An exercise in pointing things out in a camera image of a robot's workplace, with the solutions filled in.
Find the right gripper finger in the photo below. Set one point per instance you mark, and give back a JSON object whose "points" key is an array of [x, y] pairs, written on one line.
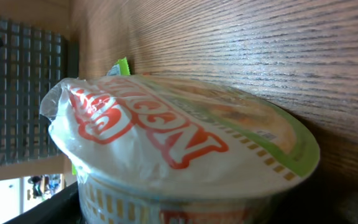
{"points": [[62, 208]]}

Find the instant noodle cup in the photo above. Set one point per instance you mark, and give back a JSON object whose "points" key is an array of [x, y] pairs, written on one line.
{"points": [[149, 149]]}

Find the green snack bag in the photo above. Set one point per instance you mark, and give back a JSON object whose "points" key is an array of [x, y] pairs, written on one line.
{"points": [[121, 68]]}

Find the grey plastic shopping basket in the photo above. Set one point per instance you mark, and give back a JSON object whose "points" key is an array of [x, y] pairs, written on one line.
{"points": [[32, 62]]}

